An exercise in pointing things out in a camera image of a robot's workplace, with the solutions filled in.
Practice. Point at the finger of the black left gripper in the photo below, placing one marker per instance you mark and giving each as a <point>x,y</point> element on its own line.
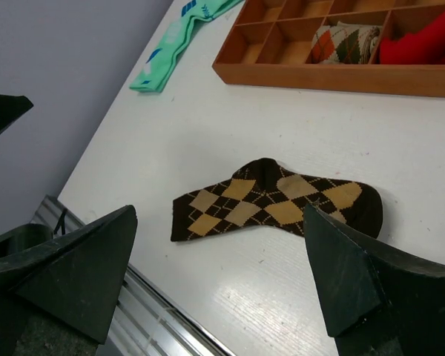
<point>11,109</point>

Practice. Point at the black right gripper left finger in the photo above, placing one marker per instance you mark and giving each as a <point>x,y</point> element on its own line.
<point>58,297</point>

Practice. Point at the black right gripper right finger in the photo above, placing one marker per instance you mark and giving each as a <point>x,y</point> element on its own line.
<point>375,298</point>

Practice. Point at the brown argyle sock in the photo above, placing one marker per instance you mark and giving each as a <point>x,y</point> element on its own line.
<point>263,192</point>

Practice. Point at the mint green patterned sock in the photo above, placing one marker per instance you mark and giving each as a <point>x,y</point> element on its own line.
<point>162,61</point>

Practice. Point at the wooden compartment tray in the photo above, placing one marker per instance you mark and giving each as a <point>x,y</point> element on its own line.
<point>270,45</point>

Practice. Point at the rolled orange green argyle sock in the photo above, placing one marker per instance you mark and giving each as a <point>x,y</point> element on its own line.
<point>347,44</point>

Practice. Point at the rolled red sock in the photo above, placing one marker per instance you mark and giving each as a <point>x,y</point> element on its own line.
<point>426,47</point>

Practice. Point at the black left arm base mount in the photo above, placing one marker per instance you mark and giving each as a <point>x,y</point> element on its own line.
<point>24,237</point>

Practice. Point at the aluminium table edge rail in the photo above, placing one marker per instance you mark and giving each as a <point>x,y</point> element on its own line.
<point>145,322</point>

